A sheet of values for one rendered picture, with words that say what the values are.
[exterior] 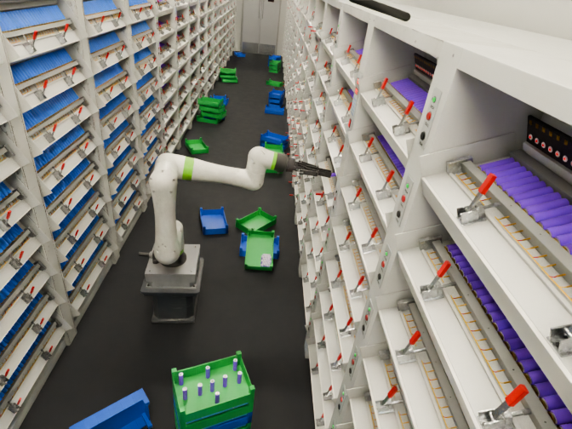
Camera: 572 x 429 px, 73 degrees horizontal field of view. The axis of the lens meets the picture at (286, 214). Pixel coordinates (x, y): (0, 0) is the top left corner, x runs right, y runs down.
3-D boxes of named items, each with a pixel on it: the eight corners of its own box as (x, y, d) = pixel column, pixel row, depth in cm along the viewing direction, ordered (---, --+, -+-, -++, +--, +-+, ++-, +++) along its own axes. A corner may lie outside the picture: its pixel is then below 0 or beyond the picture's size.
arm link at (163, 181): (152, 269, 194) (145, 175, 166) (157, 249, 208) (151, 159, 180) (179, 270, 197) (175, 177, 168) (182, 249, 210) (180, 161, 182)
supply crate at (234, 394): (180, 424, 149) (180, 412, 145) (172, 380, 164) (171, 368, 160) (254, 400, 160) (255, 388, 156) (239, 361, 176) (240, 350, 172)
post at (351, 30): (299, 277, 279) (344, 2, 188) (298, 268, 287) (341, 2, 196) (326, 278, 281) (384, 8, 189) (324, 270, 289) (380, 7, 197)
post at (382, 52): (305, 358, 220) (376, 14, 128) (304, 345, 228) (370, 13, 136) (340, 360, 221) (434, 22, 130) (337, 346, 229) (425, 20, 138)
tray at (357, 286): (358, 342, 123) (351, 312, 116) (334, 234, 175) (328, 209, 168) (422, 329, 121) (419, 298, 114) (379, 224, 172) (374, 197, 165)
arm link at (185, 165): (151, 180, 185) (153, 157, 179) (156, 168, 196) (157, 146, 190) (190, 186, 190) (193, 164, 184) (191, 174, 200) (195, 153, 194)
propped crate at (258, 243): (271, 271, 282) (272, 265, 275) (244, 269, 280) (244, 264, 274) (273, 235, 298) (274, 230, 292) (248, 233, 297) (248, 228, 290)
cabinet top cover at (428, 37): (455, 67, 71) (462, 48, 69) (325, 2, 257) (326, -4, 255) (558, 79, 72) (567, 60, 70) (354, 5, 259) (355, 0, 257)
